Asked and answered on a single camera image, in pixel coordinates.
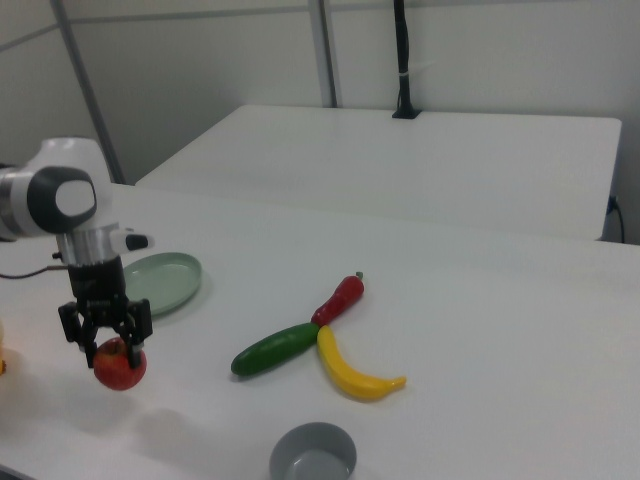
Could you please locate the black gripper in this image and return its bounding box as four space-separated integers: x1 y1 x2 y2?
57 256 153 371

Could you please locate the red apple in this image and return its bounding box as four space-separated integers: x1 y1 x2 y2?
93 337 149 392

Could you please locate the grey bowl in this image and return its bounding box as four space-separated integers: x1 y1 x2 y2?
268 422 359 480

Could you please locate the pale green plate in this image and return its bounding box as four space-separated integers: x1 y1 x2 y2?
121 252 204 318

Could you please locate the green toy cucumber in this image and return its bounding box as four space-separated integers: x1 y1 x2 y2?
230 322 320 379

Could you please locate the red toy chili pepper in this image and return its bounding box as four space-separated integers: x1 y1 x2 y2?
310 271 366 327

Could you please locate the yellow toy banana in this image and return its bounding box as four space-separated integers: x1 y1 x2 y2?
316 324 408 401

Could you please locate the white rectangular table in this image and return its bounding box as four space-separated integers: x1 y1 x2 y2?
134 103 624 243

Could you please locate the thin brown gripper cable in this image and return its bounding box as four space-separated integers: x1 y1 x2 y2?
0 264 69 280

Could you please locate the grey partition frame post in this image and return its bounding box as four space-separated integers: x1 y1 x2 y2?
49 0 126 186
317 0 343 109

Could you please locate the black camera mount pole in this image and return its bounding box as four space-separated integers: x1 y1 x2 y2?
391 0 436 120

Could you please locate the black power cable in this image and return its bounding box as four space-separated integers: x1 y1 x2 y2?
606 194 627 245

